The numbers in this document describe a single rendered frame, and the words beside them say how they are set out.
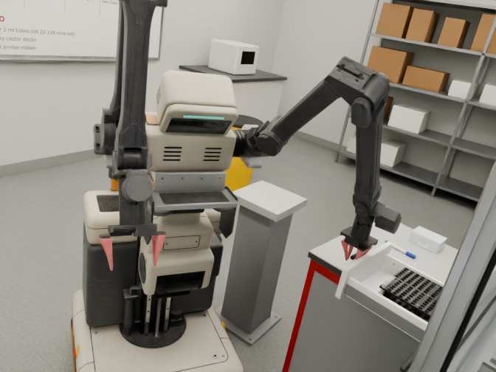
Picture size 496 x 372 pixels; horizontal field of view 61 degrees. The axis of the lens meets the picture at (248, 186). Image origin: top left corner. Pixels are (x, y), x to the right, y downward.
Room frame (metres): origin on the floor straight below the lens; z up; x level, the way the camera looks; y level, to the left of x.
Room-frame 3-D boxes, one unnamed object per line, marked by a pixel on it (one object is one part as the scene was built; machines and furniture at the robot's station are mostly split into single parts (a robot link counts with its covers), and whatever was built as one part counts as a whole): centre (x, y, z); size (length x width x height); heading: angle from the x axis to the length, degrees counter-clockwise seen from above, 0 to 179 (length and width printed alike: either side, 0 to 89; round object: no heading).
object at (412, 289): (1.04, -0.57, 0.87); 0.22 x 0.18 x 0.06; 49
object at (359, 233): (1.17, -0.37, 1.01); 0.10 x 0.07 x 0.07; 50
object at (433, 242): (1.65, -0.81, 0.79); 0.13 x 0.09 x 0.05; 50
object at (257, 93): (4.99, 0.36, 0.61); 1.15 x 0.72 x 1.22; 147
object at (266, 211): (1.88, -0.11, 0.38); 0.30 x 0.30 x 0.76; 57
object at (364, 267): (1.17, -0.42, 0.87); 0.29 x 0.02 x 0.11; 139
